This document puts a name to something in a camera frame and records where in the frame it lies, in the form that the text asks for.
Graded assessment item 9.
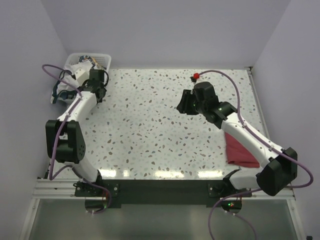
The white plastic basket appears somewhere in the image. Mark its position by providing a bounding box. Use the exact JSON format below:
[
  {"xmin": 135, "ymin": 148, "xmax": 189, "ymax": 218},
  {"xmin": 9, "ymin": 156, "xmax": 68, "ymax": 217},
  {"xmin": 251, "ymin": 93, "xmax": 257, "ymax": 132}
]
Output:
[{"xmin": 64, "ymin": 52, "xmax": 112, "ymax": 72}]

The white tank top navy trim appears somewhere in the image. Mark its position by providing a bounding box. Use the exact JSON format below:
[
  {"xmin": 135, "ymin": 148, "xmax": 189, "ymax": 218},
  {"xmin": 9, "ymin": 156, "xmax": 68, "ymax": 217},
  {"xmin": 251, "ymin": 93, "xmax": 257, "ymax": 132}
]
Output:
[{"xmin": 50, "ymin": 62, "xmax": 92, "ymax": 104}]

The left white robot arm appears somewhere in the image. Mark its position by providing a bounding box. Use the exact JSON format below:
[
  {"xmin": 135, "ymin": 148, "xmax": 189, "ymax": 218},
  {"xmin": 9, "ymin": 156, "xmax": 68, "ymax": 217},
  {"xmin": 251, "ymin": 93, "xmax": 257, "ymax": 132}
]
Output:
[{"xmin": 45, "ymin": 69, "xmax": 110, "ymax": 196}]

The aluminium front rail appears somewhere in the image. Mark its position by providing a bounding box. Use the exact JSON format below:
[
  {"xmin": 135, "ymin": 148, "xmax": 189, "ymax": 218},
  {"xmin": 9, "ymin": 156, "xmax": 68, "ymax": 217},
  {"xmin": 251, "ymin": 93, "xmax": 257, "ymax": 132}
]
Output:
[{"xmin": 32, "ymin": 179, "xmax": 76, "ymax": 200}]

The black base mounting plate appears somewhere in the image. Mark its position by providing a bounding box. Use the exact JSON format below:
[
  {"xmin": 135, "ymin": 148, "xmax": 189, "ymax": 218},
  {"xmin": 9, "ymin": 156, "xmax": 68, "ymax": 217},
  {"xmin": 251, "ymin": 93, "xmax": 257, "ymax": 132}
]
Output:
[{"xmin": 73, "ymin": 179, "xmax": 247, "ymax": 210}]

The red tank top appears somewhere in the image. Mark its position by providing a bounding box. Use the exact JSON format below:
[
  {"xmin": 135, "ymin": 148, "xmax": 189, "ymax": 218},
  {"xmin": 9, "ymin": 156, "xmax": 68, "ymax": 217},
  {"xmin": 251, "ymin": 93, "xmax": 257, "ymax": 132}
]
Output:
[{"xmin": 224, "ymin": 132, "xmax": 260, "ymax": 168}]

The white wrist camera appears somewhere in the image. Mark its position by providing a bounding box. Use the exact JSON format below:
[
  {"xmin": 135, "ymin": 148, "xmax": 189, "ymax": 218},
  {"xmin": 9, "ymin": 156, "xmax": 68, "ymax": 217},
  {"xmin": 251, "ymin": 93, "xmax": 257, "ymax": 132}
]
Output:
[
  {"xmin": 190, "ymin": 73, "xmax": 200, "ymax": 83},
  {"xmin": 74, "ymin": 67, "xmax": 89, "ymax": 83}
]

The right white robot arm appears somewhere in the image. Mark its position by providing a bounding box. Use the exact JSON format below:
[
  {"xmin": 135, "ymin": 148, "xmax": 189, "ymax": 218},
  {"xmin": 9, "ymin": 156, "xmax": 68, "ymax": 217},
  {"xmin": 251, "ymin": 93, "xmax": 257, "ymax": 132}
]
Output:
[{"xmin": 176, "ymin": 81, "xmax": 298, "ymax": 197}]

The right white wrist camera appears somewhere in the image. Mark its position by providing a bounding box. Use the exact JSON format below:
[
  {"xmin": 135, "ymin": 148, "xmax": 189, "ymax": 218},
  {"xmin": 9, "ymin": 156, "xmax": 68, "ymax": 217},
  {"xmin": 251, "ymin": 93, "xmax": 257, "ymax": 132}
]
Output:
[{"xmin": 190, "ymin": 73, "xmax": 200, "ymax": 83}]

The patterned tank top in basket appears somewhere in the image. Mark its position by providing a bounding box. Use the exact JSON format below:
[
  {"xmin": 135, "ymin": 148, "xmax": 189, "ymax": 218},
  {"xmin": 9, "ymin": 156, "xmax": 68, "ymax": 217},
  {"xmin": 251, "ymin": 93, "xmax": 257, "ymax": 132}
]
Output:
[{"xmin": 78, "ymin": 55, "xmax": 105, "ymax": 69}]

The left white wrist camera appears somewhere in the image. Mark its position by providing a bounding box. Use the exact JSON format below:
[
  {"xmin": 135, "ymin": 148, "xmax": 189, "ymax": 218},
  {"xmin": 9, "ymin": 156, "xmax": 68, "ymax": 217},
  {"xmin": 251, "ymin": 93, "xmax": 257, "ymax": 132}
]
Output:
[{"xmin": 74, "ymin": 67, "xmax": 89, "ymax": 83}]

